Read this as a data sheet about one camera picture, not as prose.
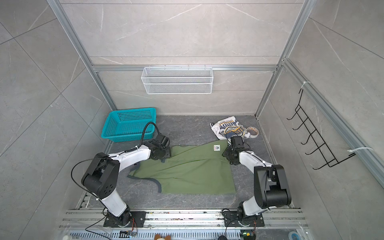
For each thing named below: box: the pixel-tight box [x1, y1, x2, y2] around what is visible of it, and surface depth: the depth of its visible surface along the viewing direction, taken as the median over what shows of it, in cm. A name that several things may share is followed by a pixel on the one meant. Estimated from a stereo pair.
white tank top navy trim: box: [210, 116, 251, 141], surface depth 109 cm
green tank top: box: [127, 140, 236, 194], surface depth 91 cm
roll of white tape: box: [246, 126, 260, 139], surface depth 112 cm
